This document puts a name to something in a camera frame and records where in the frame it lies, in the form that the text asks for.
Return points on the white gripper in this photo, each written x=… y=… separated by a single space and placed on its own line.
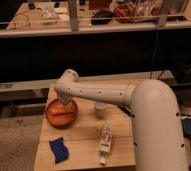
x=66 y=101

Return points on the orange pepper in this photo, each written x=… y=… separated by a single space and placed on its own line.
x=57 y=113

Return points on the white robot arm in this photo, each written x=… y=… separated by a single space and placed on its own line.
x=156 y=122

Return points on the orange ceramic bowl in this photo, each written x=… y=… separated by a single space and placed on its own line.
x=64 y=120

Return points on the white cup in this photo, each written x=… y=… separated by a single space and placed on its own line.
x=100 y=108

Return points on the blue cloth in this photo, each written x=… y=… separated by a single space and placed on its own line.
x=59 y=149

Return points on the white plastic bottle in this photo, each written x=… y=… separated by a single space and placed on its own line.
x=105 y=143

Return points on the black bag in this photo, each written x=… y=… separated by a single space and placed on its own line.
x=102 y=17

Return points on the red cloth pile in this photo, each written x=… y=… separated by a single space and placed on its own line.
x=124 y=13

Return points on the dark box on floor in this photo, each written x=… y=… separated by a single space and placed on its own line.
x=186 y=125

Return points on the grey metal post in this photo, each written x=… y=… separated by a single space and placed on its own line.
x=72 y=8

